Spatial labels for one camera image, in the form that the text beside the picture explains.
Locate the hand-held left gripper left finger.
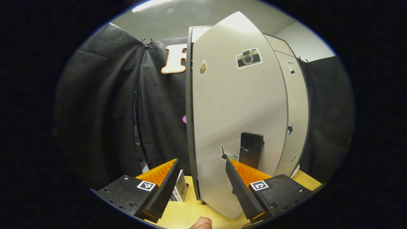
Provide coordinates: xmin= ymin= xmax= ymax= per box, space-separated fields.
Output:
xmin=92 ymin=158 xmax=181 ymax=223

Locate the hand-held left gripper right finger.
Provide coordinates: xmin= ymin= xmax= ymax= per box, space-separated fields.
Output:
xmin=225 ymin=158 xmax=314 ymax=224

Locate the white book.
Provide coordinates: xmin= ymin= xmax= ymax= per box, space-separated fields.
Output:
xmin=171 ymin=170 xmax=188 ymax=203

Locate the black backdrop cloth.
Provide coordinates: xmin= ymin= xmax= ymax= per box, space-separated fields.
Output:
xmin=52 ymin=22 xmax=355 ymax=191

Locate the black door handle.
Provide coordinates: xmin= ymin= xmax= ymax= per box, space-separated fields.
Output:
xmin=239 ymin=132 xmax=264 ymax=169

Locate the grey cabinet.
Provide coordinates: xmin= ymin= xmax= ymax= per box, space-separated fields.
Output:
xmin=185 ymin=25 xmax=299 ymax=201

